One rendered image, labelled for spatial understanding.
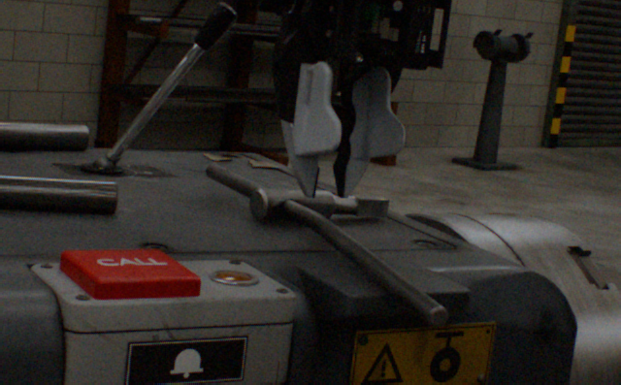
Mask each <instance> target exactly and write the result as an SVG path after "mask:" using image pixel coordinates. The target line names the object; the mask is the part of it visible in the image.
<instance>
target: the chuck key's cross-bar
mask: <svg viewBox="0 0 621 385"><path fill-rule="evenodd" d="M207 177H208V178H210V179H212V180H214V181H216V182H218V183H221V184H223V185H225V186H227V187H229V188H231V189H233V190H235V191H237V192H239V193H241V194H243V195H245V196H247V197H248V198H250V196H251V194H252V193H253V191H254V190H255V189H257V188H267V187H264V186H262V185H260V184H258V183H254V182H252V181H250V180H248V179H246V178H243V177H241V176H238V175H236V174H234V173H232V172H230V171H228V170H226V169H223V168H221V167H219V166H218V165H216V164H211V165H209V166H208V168H207ZM282 213H283V215H284V216H286V217H288V218H290V219H292V220H294V221H296V222H298V223H300V224H302V225H304V226H306V227H308V228H310V229H312V230H313V231H315V232H316V233H317V234H318V235H319V236H321V237H322V238H323V239H325V240H326V241H327V242H329V243H330V244H331V245H332V246H334V247H335V248H336V249H338V250H339V251H340V252H341V253H342V254H344V255H345V256H346V257H347V258H349V259H350V261H351V262H352V263H354V264H355V265H356V266H357V267H359V268H360V269H361V270H362V271H364V272H365V273H366V274H367V275H369V276H370V277H371V278H372V279H374V280H375V281H376V282H377V283H379V284H380V285H381V286H382V287H383V288H385V289H386V290H387V291H388V292H390V293H391V294H392V295H393V296H395V297H396V298H397V299H398V300H399V301H401V302H402V303H403V304H404V305H406V306H407V307H408V308H410V309H412V311H413V312H415V313H416V314H417V315H418V316H420V317H421V318H422V319H423V320H425V321H426V322H427V323H428V324H430V325H431V326H432V327H435V328H437V327H441V326H442V325H443V324H444V323H445V322H446V320H447V318H448V312H447V310H446V308H445V307H442V306H441V305H439V304H438V303H436V302H435V301H434V300H433V299H431V298H430V297H429V296H427V295H426V294H425V293H423V292H422V291H421V290H419V289H418V288H417V287H415V286H414V285H413V283H411V282H410V281H409V280H407V279H406V278H405V277H403V276H402V275H401V274H399V273H398V272H396V271H395V270H394V269H393V268H391V267H390V266H389V265H387V264H386V263H385V262H383V261H382V260H381V259H379V258H378V257H377V256H375V255H374V253H372V252H371V251H370V250H369V249H367V248H365V247H363V246H362V245H361V244H359V243H358V242H357V241H355V240H354V239H352V238H351V237H350V235H348V234H347V233H346V232H344V231H343V230H342V229H340V228H339V227H338V226H336V225H335V224H334V223H332V222H331V221H330V220H329V219H327V218H326V217H325V216H323V215H321V214H320V213H318V212H316V211H314V210H312V209H309V208H307V207H304V206H302V205H300V204H298V203H296V202H294V201H292V200H290V199H288V200H286V201H285V202H284V205H283V208H282Z"/></svg>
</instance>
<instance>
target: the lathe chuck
mask: <svg viewBox="0 0 621 385"><path fill-rule="evenodd" d="M452 214H458V215H462V216H465V217H468V218H470V219H472V220H474V221H475V222H477V223H479V224H481V225H482V226H484V227H485V228H487V229H488V230H490V231H491V232H492V233H493V234H495V235H496V236H497V237H498V238H499V239H500V240H501V241H502V242H503V243H504V244H506V245H507V246H508V247H509V248H510V249H511V250H512V252H513V253H514V254H515V255H516V257H517V258H518V259H519V261H520V262H521V263H522V265H523V266H525V267H527V268H529V269H531V270H533V271H535V272H538V273H541V274H542V275H544V276H545V277H547V278H548V279H550V280H551V281H553V282H554V283H555V284H556V285H557V286H558V287H559V288H560V289H561V291H562V292H563V293H564V295H565V296H566V298H567V299H568V300H569V302H570V304H571V306H572V309H573V312H574V314H575V317H576V320H577V334H576V345H575V351H574V357H573V363H572V374H571V380H570V385H621V296H620V294H619V292H618V290H617V288H616V286H615V284H614V283H608V284H606V285H605V287H604V288H603V290H600V291H598V290H597V288H596V286H595V285H594V284H588V282H587V280H586V279H585V277H584V275H583V274H582V272H581V270H580V267H579V266H578V264H577V263H576V262H575V260H574V259H573V258H572V256H571V255H570V252H571V251H576V252H577V253H578V255H579V256H589V255H590V254H591V250H590V248H589V247H588V246H587V245H586V244H585V243H584V242H583V241H581V240H580V239H579V238H578V237H577V236H576V235H574V234H573V233H572V232H570V231H569V230H567V229H566V228H564V227H563V226H561V225H559V224H557V223H555V222H554V221H551V220H549V219H546V218H544V217H541V216H537V215H533V214H529V213H452Z"/></svg>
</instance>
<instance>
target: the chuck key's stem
mask: <svg viewBox="0 0 621 385"><path fill-rule="evenodd" d="M288 199H290V200H292V201H294V202H296V203H298V204H300V205H302V206H304V207H307V208H309V209H312V210H314V211H316V212H318V213H320V214H321V215H323V216H325V217H326V218H327V219H330V218H331V217H332V216H333V214H341V215H355V216H359V217H386V216H387V212H388V207H389V201H390V200H389V199H387V198H385V197H382V196H380V195H361V194H350V196H349V197H348V198H341V197H339V196H334V195H333V194H332V192H331V191H329V190H317V189H316V190H315V196H314V198H309V197H307V196H305V195H304V193H303V191H302V189H278V188H257V189H255V190H254V191H253V193H252V194H251V196H250V200H249V208H250V212H251V214H252V215H253V217H254V218H255V219H258V220H292V219H290V218H288V217H286V216H284V215H283V213H282V208H283V205H284V202H285V201H286V200H288Z"/></svg>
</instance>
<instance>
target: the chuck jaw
mask: <svg viewBox="0 0 621 385"><path fill-rule="evenodd" d="M570 255H571V256H572V258H573V259H574V260H575V262H576V263H577V264H578V266H579V267H580V270H581V272H582V274H583V275H584V277H585V279H586V280H587V282H588V284H594V285H595V286H596V288H597V290H598V291H600V290H603V288H604V287H605V285H606V284H608V283H614V284H615V286H616V288H617V290H618V292H619V294H620V296H621V273H620V272H619V271H618V270H617V269H616V267H597V266H596V265H595V263H594V262H593V260H592V259H591V257H590V256H579V255H578V253H577V252H576V251H571V252H570Z"/></svg>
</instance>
